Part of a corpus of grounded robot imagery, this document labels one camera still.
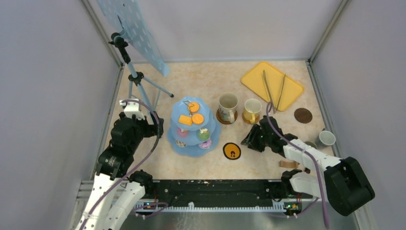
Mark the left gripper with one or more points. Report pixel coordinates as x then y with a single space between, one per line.
154 129

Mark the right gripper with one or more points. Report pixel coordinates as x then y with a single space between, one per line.
251 140

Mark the light brown round coaster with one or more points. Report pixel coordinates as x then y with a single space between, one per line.
250 118

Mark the yellow ceramic mug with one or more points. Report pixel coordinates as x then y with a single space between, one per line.
253 106

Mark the white sprinkled donut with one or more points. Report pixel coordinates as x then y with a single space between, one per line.
180 144

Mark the orange smiley coaster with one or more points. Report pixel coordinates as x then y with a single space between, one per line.
231 151

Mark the square orange biscuit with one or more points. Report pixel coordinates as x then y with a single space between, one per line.
185 120

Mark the dark brown round coaster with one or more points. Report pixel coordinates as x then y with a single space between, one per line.
226 117

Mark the beige ceramic mug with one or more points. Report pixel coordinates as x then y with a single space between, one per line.
228 101

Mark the orange round biscuit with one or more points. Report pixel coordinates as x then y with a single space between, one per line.
193 107
197 118

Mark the pink frosted donut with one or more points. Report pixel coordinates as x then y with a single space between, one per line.
205 145

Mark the green cupcake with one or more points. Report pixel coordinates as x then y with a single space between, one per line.
203 134

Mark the grey ceramic cup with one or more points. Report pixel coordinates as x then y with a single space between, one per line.
325 139

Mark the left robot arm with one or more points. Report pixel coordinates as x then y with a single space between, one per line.
117 186

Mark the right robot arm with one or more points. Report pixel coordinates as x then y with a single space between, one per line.
341 181

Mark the small wooden block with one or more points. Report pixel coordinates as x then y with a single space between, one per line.
289 164

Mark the blue three-tier cake stand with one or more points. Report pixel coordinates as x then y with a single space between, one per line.
210 122

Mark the blue tripod stand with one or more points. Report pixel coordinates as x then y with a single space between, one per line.
135 77

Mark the yellow serving tray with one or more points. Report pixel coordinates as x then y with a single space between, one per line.
271 84

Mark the blue perforated board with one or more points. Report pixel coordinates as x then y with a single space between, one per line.
126 18

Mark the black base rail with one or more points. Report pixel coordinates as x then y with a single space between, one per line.
221 193

